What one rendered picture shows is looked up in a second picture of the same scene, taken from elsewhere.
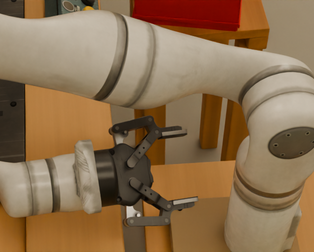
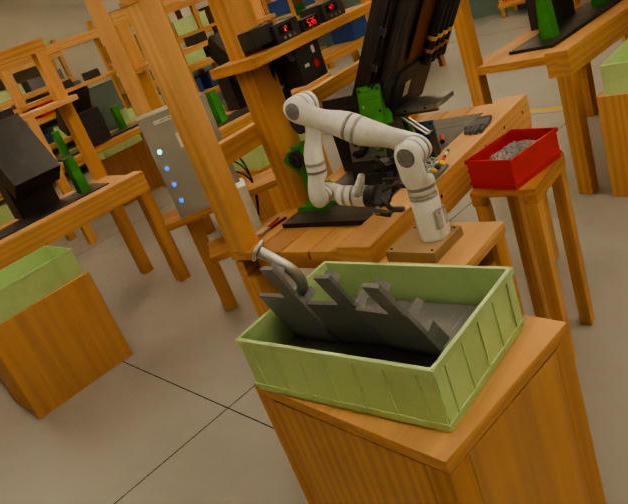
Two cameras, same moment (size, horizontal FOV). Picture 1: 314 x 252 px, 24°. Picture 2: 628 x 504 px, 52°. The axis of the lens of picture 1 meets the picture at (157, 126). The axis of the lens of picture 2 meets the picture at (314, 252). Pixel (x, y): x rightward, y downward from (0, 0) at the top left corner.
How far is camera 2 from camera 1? 1.67 m
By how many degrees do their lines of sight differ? 49
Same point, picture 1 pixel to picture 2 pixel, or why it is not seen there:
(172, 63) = (362, 125)
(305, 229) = (464, 241)
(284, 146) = (402, 160)
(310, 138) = (409, 155)
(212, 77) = (384, 136)
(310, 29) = not seen: outside the picture
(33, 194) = (342, 192)
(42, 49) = (323, 116)
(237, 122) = (541, 261)
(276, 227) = (422, 214)
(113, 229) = (384, 229)
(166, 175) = not seen: hidden behind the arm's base
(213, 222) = not seen: hidden behind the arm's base
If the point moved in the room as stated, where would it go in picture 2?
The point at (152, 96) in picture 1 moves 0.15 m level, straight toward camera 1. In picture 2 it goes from (355, 135) to (325, 155)
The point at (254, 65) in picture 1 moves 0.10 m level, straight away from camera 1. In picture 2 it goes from (402, 134) to (425, 122)
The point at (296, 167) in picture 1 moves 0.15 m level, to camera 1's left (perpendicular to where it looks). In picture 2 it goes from (412, 173) to (375, 175)
